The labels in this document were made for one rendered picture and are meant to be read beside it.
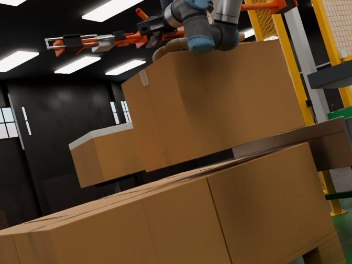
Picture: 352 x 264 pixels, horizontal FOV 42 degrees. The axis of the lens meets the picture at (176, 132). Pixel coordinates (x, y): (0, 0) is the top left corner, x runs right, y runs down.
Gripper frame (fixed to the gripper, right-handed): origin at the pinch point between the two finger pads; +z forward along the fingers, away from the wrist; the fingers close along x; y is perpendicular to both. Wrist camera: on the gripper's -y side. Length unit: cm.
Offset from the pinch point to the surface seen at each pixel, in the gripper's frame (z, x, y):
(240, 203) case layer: -18, -74, 8
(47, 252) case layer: -13, -66, -64
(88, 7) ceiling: 619, 289, 330
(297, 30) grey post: 182, 54, 342
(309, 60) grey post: 182, 17, 346
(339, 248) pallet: -18, -108, 54
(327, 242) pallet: -18, -103, 48
